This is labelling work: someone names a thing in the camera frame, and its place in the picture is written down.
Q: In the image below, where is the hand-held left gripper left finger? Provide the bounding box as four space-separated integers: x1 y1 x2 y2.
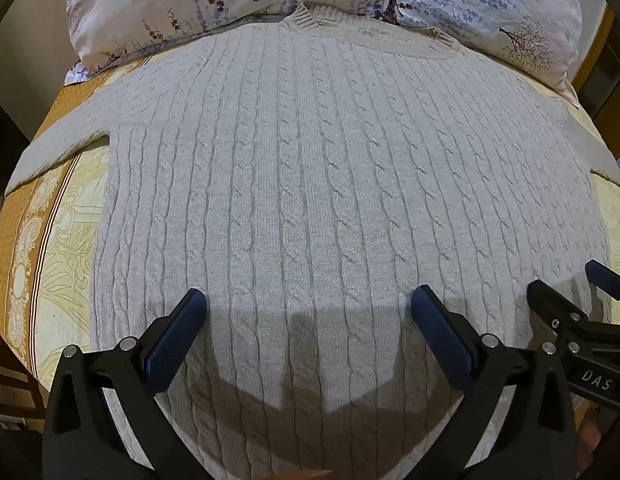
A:
42 287 208 480

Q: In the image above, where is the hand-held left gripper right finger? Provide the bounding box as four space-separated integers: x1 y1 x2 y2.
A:
411 285 578 480

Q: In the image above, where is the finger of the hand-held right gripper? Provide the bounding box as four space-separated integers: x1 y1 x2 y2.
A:
527 280 620 357
584 260 620 307

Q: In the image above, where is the light grey cable-knit sweater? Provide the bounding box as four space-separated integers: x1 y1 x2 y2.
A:
4 2 620 480

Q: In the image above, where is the person's right hand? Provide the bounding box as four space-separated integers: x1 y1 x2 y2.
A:
576 417 609 480

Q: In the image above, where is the yellow patterned bed sheet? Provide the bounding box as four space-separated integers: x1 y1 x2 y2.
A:
0 55 620 411

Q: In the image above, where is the wooden chair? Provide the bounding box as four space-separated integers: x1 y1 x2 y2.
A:
0 320 46 431

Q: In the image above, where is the wooden furniture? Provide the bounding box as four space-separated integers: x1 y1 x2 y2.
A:
572 5 620 156

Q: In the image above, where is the white pillow with blue print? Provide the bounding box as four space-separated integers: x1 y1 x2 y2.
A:
390 0 583 106

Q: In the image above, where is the white floral pillow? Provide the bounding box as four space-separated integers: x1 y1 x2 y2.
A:
65 0 403 73

